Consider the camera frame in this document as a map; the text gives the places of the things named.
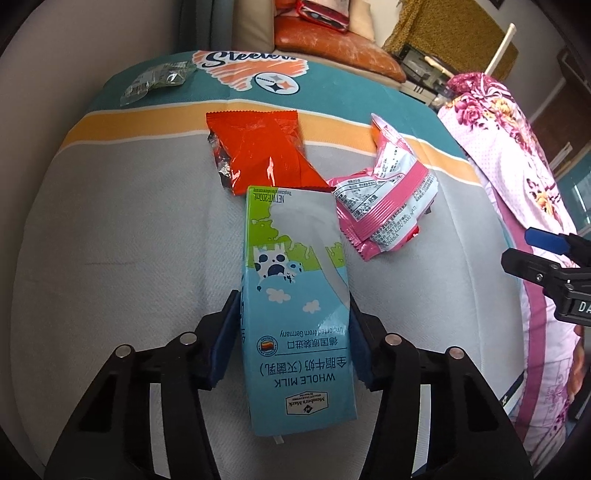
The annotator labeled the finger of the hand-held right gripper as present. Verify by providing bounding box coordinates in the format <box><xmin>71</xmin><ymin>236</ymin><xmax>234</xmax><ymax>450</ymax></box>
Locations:
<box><xmin>525</xmin><ymin>227</ymin><xmax>591</xmax><ymax>267</ymax></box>
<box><xmin>501</xmin><ymin>248</ymin><xmax>575</xmax><ymax>298</ymax></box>

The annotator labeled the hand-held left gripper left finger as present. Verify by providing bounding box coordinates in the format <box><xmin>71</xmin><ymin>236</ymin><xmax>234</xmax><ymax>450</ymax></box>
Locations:
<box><xmin>44</xmin><ymin>288</ymin><xmax>243</xmax><ymax>480</ymax></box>

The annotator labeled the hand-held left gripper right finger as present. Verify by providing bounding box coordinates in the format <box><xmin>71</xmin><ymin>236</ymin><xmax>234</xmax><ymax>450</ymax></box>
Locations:
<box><xmin>348</xmin><ymin>293</ymin><xmax>546</xmax><ymax>480</ymax></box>

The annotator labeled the blue milk carton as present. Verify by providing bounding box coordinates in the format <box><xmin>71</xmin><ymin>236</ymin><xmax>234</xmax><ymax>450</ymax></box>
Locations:
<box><xmin>240</xmin><ymin>185</ymin><xmax>360</xmax><ymax>437</ymax></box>

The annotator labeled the pink floral quilt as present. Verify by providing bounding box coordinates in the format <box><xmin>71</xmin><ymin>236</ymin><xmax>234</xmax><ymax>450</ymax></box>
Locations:
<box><xmin>436</xmin><ymin>71</ymin><xmax>591</xmax><ymax>467</ymax></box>

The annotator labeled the teal grey printed blanket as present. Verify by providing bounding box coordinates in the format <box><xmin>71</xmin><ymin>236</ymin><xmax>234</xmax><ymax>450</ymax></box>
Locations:
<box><xmin>11</xmin><ymin>48</ymin><xmax>527</xmax><ymax>480</ymax></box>

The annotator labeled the pink white snack packet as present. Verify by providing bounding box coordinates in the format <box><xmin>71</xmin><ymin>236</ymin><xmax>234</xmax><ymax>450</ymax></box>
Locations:
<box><xmin>332</xmin><ymin>113</ymin><xmax>439</xmax><ymax>262</ymax></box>

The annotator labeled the white stick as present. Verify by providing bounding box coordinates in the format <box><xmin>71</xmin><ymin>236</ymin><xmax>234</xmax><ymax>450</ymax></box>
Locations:
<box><xmin>482</xmin><ymin>23</ymin><xmax>517</xmax><ymax>77</ymax></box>

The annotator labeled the orange snack packet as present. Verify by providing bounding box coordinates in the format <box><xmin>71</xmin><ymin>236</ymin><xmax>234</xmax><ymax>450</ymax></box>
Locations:
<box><xmin>205</xmin><ymin>110</ymin><xmax>334</xmax><ymax>197</ymax></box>

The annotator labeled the black silver stereo unit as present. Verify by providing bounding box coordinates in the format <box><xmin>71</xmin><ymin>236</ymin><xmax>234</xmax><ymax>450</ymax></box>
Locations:
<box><xmin>397</xmin><ymin>41</ymin><xmax>458</xmax><ymax>107</ymax></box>

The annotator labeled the yellow patterned cloth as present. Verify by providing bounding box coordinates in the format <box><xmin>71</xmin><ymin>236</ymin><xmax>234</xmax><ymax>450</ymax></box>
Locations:
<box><xmin>383</xmin><ymin>0</ymin><xmax>520</xmax><ymax>81</ymax></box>

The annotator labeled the clear plastic wrapper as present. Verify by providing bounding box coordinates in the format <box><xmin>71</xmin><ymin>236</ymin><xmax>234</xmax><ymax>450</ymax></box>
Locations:
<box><xmin>120</xmin><ymin>61</ymin><xmax>197</xmax><ymax>108</ymax></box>

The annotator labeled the orange leather cushion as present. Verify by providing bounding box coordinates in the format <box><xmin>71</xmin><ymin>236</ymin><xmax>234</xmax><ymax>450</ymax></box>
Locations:
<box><xmin>273</xmin><ymin>18</ymin><xmax>407</xmax><ymax>79</ymax></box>

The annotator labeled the beige pillow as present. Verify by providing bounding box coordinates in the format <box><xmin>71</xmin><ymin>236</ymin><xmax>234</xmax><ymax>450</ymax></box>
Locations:
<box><xmin>348</xmin><ymin>0</ymin><xmax>376</xmax><ymax>40</ymax></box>

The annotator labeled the beige sofa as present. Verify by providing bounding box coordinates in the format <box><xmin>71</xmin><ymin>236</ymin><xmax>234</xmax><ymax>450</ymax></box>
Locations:
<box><xmin>233</xmin><ymin>0</ymin><xmax>407</xmax><ymax>90</ymax></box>

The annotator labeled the grey green door frame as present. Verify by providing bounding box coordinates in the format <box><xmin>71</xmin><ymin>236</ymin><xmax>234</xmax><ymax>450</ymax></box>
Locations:
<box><xmin>210</xmin><ymin>0</ymin><xmax>237</xmax><ymax>51</ymax></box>

